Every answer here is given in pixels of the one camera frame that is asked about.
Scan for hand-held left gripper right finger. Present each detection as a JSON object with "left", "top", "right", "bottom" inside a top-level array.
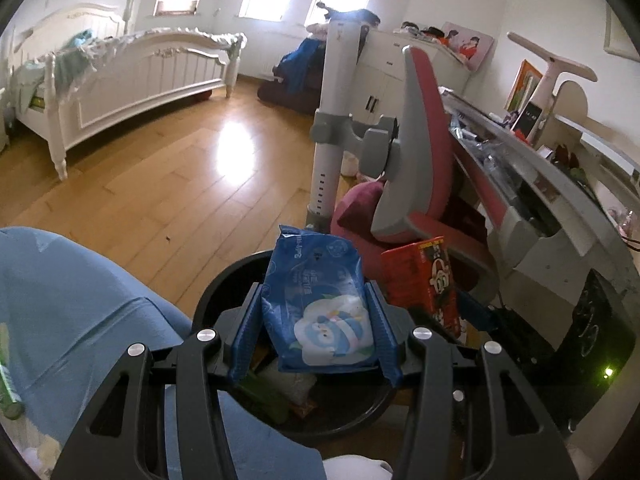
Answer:
[{"left": 365, "top": 280, "right": 571, "bottom": 480}]

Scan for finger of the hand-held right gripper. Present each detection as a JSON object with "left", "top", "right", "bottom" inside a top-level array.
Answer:
[{"left": 457, "top": 289, "right": 551, "bottom": 363}]

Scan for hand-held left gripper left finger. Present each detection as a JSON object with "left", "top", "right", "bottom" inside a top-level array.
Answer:
[{"left": 60, "top": 282, "right": 263, "bottom": 480}]

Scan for black round bin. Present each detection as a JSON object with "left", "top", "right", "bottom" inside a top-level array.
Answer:
[{"left": 192, "top": 252, "right": 416, "bottom": 448}]

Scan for green plastic packet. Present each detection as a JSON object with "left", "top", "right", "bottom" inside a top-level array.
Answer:
[{"left": 239, "top": 374, "right": 292, "bottom": 425}]

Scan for white plastic packet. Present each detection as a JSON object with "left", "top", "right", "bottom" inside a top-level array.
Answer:
[{"left": 272, "top": 360, "right": 318, "bottom": 406}]

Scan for red patterned box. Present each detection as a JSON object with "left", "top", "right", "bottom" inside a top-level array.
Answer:
[{"left": 381, "top": 236, "right": 468, "bottom": 337}]

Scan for blue wet wipes packet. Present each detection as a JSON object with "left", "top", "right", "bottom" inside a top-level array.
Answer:
[{"left": 261, "top": 225, "right": 378, "bottom": 373}]

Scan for white cloth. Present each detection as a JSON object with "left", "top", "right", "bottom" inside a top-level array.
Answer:
[{"left": 324, "top": 457, "right": 396, "bottom": 480}]

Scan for pink cushion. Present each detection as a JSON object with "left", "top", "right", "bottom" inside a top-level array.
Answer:
[{"left": 331, "top": 180, "right": 386, "bottom": 241}]

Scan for grey white study desk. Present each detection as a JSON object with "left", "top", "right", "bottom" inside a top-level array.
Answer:
[{"left": 440, "top": 87, "right": 640, "bottom": 311}]

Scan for round table with blue cloth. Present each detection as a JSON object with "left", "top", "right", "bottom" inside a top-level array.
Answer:
[{"left": 0, "top": 226, "right": 326, "bottom": 480}]

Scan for red grey study chair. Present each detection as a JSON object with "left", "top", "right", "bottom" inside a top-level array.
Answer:
[{"left": 307, "top": 20, "right": 498, "bottom": 306}]

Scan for small black clock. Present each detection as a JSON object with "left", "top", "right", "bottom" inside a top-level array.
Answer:
[{"left": 515, "top": 102, "right": 543, "bottom": 136}]

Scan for upright books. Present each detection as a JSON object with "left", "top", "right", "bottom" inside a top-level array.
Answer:
[{"left": 505, "top": 59, "right": 543, "bottom": 113}]

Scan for white fluffy ball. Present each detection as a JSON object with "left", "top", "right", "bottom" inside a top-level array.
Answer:
[{"left": 20, "top": 435, "right": 62, "bottom": 476}]

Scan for green bottle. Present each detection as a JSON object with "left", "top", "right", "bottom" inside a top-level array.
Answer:
[{"left": 0, "top": 325, "right": 26, "bottom": 421}]

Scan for white low cabinet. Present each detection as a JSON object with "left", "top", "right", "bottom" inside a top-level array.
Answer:
[{"left": 357, "top": 27, "right": 471, "bottom": 126}]

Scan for pink desk lamp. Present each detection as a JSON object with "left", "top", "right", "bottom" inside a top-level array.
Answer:
[{"left": 507, "top": 31, "right": 598, "bottom": 141}]

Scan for printed picture canvas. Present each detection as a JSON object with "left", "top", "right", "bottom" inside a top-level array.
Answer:
[{"left": 442, "top": 21, "right": 495, "bottom": 71}]

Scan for pile of clothes and bags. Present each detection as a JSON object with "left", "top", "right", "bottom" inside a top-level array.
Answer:
[{"left": 257, "top": 2, "right": 381, "bottom": 111}]

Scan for green bedding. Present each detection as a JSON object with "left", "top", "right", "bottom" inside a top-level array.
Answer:
[{"left": 15, "top": 29, "right": 246, "bottom": 111}]

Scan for white bed frame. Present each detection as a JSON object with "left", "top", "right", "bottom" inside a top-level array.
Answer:
[{"left": 0, "top": 4, "right": 248, "bottom": 181}]

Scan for white wall frame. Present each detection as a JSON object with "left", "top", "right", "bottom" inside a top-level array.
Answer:
[{"left": 604, "top": 5, "right": 640, "bottom": 63}]

